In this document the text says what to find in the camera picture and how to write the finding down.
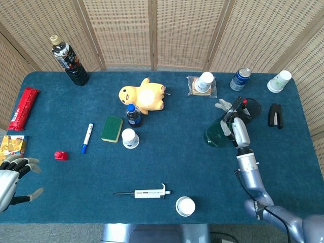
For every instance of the blue whiteboard marker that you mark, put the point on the blue whiteboard marker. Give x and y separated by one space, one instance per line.
87 138

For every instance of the white lab pipette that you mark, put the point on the white lab pipette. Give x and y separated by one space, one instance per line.
149 194

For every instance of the black stapler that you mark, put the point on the black stapler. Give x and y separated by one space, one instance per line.
274 116

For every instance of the bamboo folding screen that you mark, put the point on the bamboo folding screen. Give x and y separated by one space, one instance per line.
121 30

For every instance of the yellow carton box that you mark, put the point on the yellow carton box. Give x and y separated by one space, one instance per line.
12 145

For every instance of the blue-flower paper cup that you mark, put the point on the blue-flower paper cup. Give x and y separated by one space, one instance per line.
204 81
186 206
129 138

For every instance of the red snack package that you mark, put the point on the red snack package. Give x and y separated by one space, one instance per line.
24 108

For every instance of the large dark tea bottle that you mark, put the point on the large dark tea bottle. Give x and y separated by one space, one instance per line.
72 68

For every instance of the red toy block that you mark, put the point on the red toy block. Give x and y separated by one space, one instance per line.
60 156

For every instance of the red-capped marker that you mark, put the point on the red-capped marker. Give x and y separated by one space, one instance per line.
244 102

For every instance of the green and yellow sponge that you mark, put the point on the green and yellow sponge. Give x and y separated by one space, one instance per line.
112 127

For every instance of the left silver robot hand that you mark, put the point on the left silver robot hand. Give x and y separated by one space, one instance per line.
7 182

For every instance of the blue drink can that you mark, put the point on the blue drink can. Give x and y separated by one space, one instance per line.
239 79

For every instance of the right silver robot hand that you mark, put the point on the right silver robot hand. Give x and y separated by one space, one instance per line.
241 134

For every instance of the blue table cloth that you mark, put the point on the blue table cloth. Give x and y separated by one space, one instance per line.
101 177

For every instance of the silver-blue robot base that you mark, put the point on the silver-blue robot base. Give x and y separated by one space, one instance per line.
152 234

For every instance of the green spray bottle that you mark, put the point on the green spray bottle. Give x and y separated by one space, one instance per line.
215 134

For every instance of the small blue-capped cola bottle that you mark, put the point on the small blue-capped cola bottle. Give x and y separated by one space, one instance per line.
133 117

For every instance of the yellow plush duck toy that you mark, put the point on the yellow plush duck toy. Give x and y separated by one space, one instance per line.
149 97

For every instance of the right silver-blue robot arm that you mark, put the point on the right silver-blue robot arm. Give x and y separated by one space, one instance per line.
249 177

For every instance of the green-print paper cup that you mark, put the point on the green-print paper cup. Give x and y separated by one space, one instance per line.
278 82

